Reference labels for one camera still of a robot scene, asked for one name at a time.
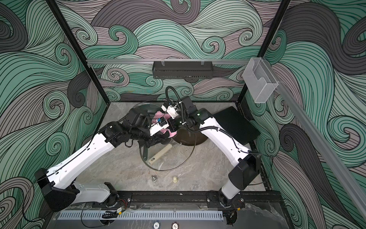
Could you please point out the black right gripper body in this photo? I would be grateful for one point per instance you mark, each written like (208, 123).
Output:
(175, 124)

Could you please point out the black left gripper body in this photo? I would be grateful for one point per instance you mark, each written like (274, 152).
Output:
(148, 140)

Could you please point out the pink cloth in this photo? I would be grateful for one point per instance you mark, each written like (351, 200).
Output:
(163, 123)

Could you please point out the glass pot lid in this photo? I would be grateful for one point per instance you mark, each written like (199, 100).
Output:
(171, 157)

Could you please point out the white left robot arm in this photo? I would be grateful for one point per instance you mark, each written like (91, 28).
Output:
(58, 183)

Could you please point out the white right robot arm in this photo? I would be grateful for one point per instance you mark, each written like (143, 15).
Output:
(246, 163)

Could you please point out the black frying pan with lid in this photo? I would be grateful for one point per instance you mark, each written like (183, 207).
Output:
(139, 119)

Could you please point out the black ribbed carrying case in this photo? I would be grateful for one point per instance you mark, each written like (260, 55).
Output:
(236, 125)

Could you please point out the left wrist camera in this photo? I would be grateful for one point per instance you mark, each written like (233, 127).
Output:
(157, 127)

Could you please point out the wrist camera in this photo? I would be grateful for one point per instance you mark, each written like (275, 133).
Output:
(157, 127)
(170, 110)

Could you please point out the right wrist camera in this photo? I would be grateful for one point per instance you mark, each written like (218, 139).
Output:
(170, 110)

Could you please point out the black wall shelf tray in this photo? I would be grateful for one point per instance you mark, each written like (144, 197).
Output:
(182, 70)

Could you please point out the white slotted cable duct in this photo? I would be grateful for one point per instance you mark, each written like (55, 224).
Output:
(145, 215)

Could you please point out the clear plastic wall bin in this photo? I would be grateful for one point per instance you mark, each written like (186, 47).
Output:
(260, 79)

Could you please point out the aluminium rail back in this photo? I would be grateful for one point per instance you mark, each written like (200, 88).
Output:
(115, 61)

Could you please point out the aluminium rail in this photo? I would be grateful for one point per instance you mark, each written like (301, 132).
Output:
(341, 172)
(115, 61)

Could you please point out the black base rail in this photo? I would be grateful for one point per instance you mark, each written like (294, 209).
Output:
(212, 199)

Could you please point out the aluminium rail right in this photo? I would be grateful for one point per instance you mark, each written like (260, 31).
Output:
(341, 172)

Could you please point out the black frame post right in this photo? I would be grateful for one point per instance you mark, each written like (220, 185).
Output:
(269, 37)

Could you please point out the black frame post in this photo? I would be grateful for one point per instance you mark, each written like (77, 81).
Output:
(69, 35)
(269, 37)

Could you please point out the black frame post left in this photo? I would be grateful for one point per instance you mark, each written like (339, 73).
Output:
(69, 35)

